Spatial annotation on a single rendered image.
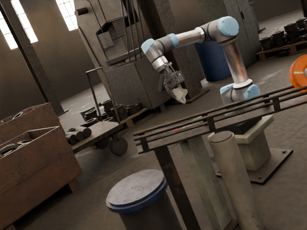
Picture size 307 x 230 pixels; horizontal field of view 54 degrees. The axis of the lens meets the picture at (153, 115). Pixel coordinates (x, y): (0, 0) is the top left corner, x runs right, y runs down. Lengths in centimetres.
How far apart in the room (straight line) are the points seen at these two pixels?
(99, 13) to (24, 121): 308
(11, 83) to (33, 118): 833
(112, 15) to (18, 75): 697
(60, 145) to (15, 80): 999
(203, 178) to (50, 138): 168
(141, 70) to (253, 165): 255
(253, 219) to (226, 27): 101
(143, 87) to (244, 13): 223
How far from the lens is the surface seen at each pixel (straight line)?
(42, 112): 449
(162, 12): 432
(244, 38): 528
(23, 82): 1284
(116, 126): 324
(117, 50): 703
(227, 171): 144
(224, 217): 170
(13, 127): 436
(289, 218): 169
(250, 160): 205
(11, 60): 1288
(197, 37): 182
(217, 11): 513
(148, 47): 151
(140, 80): 418
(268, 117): 208
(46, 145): 283
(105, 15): 650
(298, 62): 126
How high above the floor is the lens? 105
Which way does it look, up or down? 14 degrees down
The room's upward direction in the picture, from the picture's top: 22 degrees counter-clockwise
